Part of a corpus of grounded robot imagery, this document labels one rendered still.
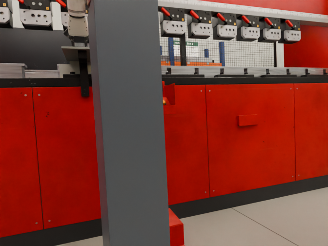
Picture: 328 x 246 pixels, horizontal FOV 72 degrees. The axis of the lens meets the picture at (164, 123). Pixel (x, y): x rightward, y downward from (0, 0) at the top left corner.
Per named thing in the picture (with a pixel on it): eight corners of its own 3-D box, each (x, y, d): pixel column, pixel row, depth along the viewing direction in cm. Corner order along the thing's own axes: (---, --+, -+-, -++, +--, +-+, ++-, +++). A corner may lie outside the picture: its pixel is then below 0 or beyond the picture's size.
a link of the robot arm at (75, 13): (86, 6, 117) (86, 12, 119) (67, 5, 114) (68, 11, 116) (86, 11, 111) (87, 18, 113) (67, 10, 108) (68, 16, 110)
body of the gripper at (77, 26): (87, 11, 118) (88, 32, 125) (66, 9, 115) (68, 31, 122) (88, 16, 113) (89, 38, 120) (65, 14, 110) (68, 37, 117)
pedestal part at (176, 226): (148, 263, 101) (146, 237, 100) (136, 235, 125) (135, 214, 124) (189, 253, 107) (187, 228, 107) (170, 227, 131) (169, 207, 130)
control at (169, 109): (135, 116, 104) (133, 76, 103) (130, 115, 120) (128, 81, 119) (176, 113, 111) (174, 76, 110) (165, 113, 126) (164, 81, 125)
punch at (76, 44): (72, 45, 131) (71, 29, 130) (73, 46, 133) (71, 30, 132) (91, 46, 134) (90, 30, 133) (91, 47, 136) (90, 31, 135)
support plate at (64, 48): (61, 48, 104) (61, 46, 104) (66, 61, 129) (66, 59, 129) (101, 49, 110) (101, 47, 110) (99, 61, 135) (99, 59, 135)
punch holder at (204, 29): (192, 34, 150) (191, 9, 150) (187, 38, 159) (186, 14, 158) (212, 35, 155) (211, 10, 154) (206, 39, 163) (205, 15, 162)
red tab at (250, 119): (239, 126, 150) (238, 115, 149) (237, 126, 152) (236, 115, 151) (257, 124, 155) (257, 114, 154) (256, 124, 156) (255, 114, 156)
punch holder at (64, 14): (61, 26, 125) (59, -5, 124) (63, 31, 133) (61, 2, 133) (90, 28, 130) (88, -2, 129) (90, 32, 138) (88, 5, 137)
